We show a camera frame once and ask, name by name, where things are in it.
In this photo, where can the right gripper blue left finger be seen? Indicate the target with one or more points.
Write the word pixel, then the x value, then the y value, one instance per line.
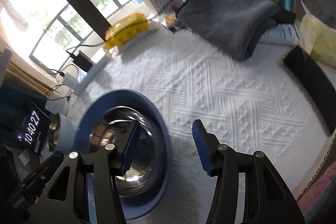
pixel 126 143

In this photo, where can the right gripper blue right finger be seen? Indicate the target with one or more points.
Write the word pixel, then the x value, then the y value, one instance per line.
pixel 206 144

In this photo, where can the large blue bowl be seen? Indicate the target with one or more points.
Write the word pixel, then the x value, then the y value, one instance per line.
pixel 141 204

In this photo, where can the light blue steel bowl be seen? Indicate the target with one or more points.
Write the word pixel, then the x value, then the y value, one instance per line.
pixel 61 134

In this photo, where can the cardboard box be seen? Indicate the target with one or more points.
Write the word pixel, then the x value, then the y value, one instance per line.
pixel 25 163

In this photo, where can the white lace tablecloth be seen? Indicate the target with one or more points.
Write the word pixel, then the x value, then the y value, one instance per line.
pixel 254 105

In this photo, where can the black tablet showing clock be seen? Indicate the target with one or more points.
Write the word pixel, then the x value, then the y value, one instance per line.
pixel 32 127

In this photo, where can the white power strip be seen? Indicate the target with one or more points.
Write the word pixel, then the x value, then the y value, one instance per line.
pixel 103 62

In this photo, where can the white desk lamp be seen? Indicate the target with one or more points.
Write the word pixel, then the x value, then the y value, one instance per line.
pixel 55 103

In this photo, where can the white phone charger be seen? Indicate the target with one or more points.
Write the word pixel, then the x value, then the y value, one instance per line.
pixel 70 81

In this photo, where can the black power adapter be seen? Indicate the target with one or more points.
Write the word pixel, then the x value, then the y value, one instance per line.
pixel 82 61

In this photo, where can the yellow curtain left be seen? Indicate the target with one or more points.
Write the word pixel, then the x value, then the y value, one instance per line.
pixel 17 77

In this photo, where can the grey folded towel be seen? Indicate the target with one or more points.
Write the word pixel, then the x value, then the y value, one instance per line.
pixel 233 26

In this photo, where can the black smartphone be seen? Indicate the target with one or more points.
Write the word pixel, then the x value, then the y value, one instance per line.
pixel 316 83

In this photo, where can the yellow wet wipes pack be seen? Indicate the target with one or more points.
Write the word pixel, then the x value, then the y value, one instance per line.
pixel 125 30

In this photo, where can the yellow tissue pack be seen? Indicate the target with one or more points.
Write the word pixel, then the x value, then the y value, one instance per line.
pixel 317 38

